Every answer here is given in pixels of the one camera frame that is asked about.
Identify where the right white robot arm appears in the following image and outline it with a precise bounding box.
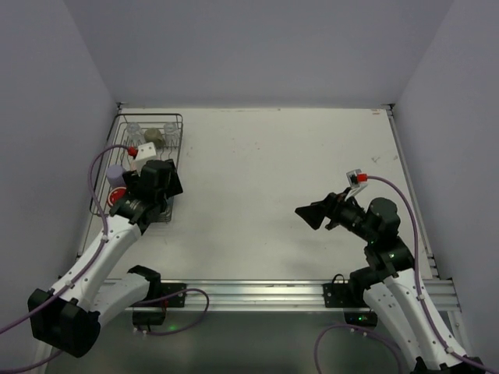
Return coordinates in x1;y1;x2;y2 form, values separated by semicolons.
295;192;484;373

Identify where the clear glass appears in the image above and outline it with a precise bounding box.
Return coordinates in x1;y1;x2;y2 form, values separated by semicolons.
163;122;180;144
126;122;143;144

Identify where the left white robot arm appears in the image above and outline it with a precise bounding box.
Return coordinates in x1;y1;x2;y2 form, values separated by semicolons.
27;159;183;358

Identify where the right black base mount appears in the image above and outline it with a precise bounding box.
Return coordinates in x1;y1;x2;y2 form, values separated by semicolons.
322;273;378;328

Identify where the aluminium right side rail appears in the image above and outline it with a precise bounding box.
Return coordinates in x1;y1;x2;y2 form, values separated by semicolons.
383;104;441;280

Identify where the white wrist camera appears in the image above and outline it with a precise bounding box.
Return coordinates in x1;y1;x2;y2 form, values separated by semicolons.
346;169;368;199
131;143;157;172

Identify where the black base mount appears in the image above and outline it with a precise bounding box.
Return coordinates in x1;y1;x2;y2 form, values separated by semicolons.
132;283;186;332
322;273;378;328

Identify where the aluminium front rail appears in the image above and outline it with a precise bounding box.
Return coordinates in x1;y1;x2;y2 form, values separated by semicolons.
50;278;457;312

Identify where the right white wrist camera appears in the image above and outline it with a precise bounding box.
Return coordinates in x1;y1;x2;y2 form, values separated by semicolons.
346;169;368;199

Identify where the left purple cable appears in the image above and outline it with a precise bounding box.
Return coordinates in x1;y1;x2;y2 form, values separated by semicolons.
0;144;138;371

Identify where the lavender plastic cup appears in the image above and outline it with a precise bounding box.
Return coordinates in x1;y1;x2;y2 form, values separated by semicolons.
105;164;126;189

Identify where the aluminium rail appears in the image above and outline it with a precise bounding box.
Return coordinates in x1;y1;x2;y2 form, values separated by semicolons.
383;104;441;280
50;278;457;312

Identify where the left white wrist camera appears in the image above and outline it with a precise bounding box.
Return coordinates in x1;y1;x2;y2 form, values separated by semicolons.
131;143;157;172

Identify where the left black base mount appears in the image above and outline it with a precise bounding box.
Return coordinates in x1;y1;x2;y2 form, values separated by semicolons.
132;283;186;332

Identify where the olive green mug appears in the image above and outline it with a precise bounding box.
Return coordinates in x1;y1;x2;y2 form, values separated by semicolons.
143;128;165;149

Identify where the red mug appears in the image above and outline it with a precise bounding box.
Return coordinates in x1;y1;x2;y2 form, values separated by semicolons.
106;186;127;207

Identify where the wire dish rack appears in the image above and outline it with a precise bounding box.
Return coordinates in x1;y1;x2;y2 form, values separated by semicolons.
91;109;184;213

